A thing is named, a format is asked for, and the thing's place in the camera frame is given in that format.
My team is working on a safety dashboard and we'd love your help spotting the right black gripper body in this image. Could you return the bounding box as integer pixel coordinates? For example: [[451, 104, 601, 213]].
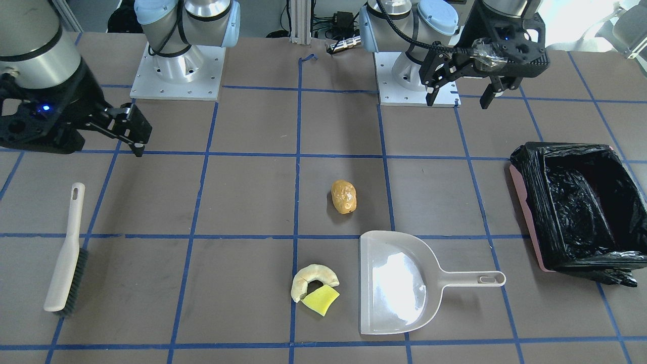
[[1, 64, 109, 154]]

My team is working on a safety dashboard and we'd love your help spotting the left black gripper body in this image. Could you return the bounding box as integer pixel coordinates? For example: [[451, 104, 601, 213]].
[[456, 4, 550, 78]]

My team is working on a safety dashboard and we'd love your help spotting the brown potato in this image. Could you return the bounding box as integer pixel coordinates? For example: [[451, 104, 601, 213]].
[[331, 179, 357, 214]]

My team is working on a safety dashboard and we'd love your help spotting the beige hand brush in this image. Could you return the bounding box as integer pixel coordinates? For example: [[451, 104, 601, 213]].
[[42, 183, 88, 316]]

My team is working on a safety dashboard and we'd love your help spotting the beige plastic dustpan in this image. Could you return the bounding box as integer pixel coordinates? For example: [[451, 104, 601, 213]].
[[359, 230, 506, 336]]

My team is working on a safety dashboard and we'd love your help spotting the yellow sponge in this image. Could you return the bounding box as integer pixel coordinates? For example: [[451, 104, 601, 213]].
[[301, 284, 340, 316]]

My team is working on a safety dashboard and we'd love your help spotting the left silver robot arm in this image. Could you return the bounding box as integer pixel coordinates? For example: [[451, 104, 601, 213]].
[[358, 1, 550, 110]]

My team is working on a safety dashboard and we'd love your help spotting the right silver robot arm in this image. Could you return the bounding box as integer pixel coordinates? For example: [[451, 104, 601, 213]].
[[2, 1, 241, 157]]

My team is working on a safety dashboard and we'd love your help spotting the pink bin with black bag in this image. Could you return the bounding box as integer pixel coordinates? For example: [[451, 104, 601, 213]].
[[509, 142, 646, 287]]

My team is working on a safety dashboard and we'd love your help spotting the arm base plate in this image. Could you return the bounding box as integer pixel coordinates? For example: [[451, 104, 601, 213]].
[[130, 45, 226, 101], [373, 52, 461, 108]]

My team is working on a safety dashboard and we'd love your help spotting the aluminium frame post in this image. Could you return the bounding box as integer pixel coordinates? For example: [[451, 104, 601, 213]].
[[287, 0, 314, 46]]

